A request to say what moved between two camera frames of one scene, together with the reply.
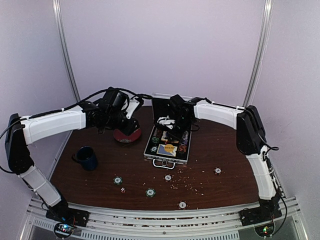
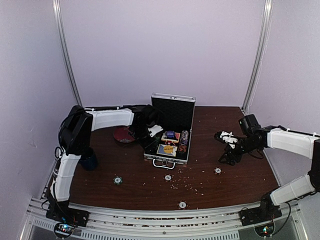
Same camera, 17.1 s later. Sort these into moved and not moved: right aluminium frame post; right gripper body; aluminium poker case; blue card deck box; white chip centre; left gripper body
Moved: left gripper body; right gripper body
Not moved: white chip centre; right aluminium frame post; blue card deck box; aluminium poker case
